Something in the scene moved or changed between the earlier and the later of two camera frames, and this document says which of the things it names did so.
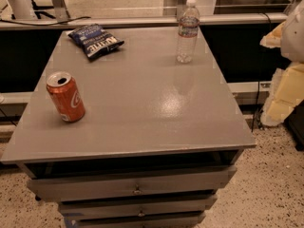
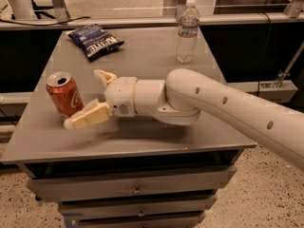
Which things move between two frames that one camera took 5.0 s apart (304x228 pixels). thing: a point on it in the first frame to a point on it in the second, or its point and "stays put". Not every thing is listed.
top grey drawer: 119,185 stays put
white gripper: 294,37 to 121,95
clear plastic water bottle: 188,29 stays put
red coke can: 66,96 stays put
